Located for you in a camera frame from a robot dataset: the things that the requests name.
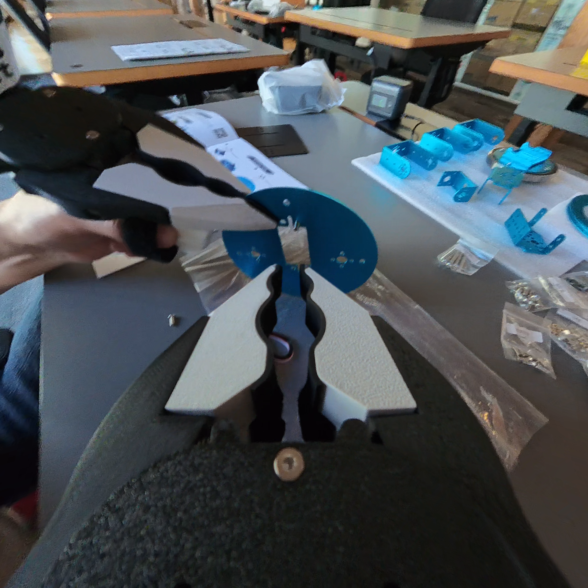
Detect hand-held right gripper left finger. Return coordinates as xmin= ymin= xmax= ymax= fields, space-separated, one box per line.
xmin=164 ymin=266 xmax=283 ymax=443

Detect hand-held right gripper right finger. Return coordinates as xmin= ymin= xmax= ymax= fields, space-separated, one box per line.
xmin=301 ymin=266 xmax=418 ymax=433

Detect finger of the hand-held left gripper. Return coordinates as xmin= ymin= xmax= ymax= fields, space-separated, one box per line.
xmin=138 ymin=128 xmax=276 ymax=222
xmin=94 ymin=156 xmax=278 ymax=230

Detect red white black servo cable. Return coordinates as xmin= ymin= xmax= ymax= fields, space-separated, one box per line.
xmin=270 ymin=334 xmax=295 ymax=364

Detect blue round metal plate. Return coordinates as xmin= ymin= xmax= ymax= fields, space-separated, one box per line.
xmin=222 ymin=187 xmax=379 ymax=297

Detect grey wood-edged desk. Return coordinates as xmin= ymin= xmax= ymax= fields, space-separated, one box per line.
xmin=46 ymin=14 xmax=292 ymax=88
xmin=489 ymin=48 xmax=588 ymax=120
xmin=285 ymin=7 xmax=511 ymax=49

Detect black rectangular desk plate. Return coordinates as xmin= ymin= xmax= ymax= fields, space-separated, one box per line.
xmin=236 ymin=124 xmax=308 ymax=159

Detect person's left hand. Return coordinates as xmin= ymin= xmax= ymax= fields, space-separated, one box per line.
xmin=0 ymin=190 xmax=180 ymax=295

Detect clear plastic bag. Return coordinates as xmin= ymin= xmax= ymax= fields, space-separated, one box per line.
xmin=179 ymin=230 xmax=549 ymax=471

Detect printed paper sheet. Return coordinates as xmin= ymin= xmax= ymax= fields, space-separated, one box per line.
xmin=111 ymin=39 xmax=251 ymax=62

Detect white plastic bag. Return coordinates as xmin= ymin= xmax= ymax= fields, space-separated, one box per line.
xmin=257 ymin=59 xmax=345 ymax=115

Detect pile of small screw bags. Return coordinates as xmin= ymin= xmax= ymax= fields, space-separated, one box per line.
xmin=436 ymin=241 xmax=588 ymax=377

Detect white foam sheet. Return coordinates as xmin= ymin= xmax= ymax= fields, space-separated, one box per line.
xmin=351 ymin=133 xmax=588 ymax=278

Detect person's blue jeans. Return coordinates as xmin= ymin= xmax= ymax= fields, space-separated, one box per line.
xmin=0 ymin=276 xmax=44 ymax=506

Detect small black display device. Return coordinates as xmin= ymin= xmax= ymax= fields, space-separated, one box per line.
xmin=367 ymin=76 xmax=414 ymax=134

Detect round metal turntable bearing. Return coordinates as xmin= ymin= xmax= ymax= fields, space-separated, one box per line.
xmin=487 ymin=146 xmax=559 ymax=185

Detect black office chair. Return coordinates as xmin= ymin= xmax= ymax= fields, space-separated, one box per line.
xmin=420 ymin=0 xmax=488 ymax=24

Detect small blue U bracket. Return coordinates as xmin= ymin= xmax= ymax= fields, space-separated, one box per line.
xmin=436 ymin=171 xmax=478 ymax=203

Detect blue legged perforated bracket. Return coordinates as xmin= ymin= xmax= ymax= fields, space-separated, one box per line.
xmin=478 ymin=165 xmax=524 ymax=205

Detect blue folded metal bracket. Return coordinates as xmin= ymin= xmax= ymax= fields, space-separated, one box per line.
xmin=498 ymin=142 xmax=552 ymax=170

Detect blue metal ring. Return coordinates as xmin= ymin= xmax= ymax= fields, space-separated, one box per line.
xmin=566 ymin=194 xmax=588 ymax=244

